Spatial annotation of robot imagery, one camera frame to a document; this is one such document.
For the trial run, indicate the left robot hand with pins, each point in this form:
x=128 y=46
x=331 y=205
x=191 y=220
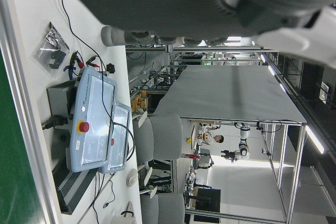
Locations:
x=157 y=3

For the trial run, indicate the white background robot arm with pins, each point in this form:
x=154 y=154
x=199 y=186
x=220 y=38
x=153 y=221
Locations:
x=243 y=142

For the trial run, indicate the grey metal box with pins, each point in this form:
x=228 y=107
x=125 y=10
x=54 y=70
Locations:
x=59 y=100

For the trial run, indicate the black knob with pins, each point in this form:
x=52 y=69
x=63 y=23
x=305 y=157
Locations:
x=110 y=68

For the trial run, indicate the red black alligator clip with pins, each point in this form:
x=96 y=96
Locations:
x=76 y=59
x=92 y=61

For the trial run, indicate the blue clip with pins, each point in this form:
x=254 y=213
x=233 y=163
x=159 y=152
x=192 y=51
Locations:
x=69 y=69

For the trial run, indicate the clear plastic bag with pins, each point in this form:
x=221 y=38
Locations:
x=49 y=40

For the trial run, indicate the grey fabric sheet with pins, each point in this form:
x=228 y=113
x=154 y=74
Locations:
x=230 y=95

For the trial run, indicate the large blue teach pendant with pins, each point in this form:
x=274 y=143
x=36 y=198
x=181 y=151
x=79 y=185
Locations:
x=95 y=117

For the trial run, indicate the grey office chair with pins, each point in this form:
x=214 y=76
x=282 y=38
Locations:
x=164 y=136
x=167 y=207

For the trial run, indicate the small blue teach pendant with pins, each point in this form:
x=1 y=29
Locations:
x=118 y=139

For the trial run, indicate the person in white shirt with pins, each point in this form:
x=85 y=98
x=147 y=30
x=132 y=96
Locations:
x=214 y=138

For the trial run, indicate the black plug connector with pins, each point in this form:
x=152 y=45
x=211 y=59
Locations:
x=55 y=122

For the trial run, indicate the white round device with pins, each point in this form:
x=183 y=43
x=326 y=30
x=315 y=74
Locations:
x=131 y=177

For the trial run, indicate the black monitor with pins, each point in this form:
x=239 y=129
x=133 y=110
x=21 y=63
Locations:
x=208 y=200

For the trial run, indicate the black ribbed heatsink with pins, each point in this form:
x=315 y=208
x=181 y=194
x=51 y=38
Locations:
x=72 y=189

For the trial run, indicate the ceiling strip light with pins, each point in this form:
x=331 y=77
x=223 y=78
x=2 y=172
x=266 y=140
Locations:
x=314 y=139

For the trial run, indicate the green conveyor belt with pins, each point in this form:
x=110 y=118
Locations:
x=13 y=155

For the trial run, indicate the black plastic bracket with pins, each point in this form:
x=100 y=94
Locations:
x=57 y=59

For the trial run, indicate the aluminium frame cell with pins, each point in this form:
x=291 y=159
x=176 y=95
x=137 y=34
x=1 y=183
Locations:
x=296 y=176

